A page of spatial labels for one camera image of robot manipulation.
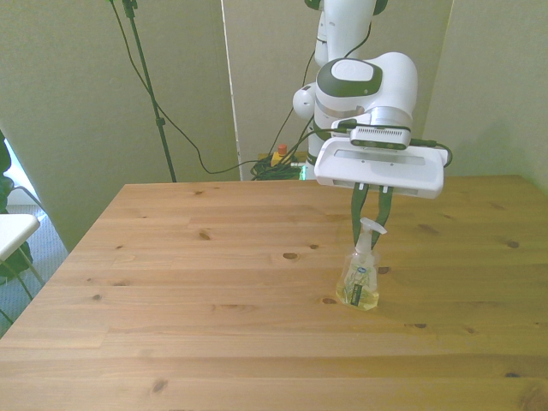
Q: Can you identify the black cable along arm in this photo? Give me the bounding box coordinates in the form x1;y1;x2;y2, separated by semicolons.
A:
273;16;374;169

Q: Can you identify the white chair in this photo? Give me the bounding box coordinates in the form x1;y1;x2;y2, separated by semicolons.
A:
0;185;46;329

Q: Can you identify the black cable from tripod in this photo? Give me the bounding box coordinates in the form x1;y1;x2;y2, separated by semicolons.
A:
106;0;260;176

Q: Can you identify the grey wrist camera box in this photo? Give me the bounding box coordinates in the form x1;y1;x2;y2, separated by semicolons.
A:
350;124;414;152

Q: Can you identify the yellow emergency stop box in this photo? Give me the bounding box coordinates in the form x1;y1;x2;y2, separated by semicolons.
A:
270;144;293;169

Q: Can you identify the black camera tripod stand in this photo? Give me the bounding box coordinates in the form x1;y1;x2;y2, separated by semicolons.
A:
121;0;178;183

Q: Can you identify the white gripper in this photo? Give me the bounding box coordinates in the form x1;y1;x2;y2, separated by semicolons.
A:
313;137;447;250

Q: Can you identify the clear sanitizer pump bottle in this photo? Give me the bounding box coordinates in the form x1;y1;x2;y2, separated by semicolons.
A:
335;217;389;313

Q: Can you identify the black camera cable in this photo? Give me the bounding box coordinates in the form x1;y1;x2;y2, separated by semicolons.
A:
409;136;454;169

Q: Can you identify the tangled cable bundle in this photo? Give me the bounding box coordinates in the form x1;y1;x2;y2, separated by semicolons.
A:
249;157;310;182

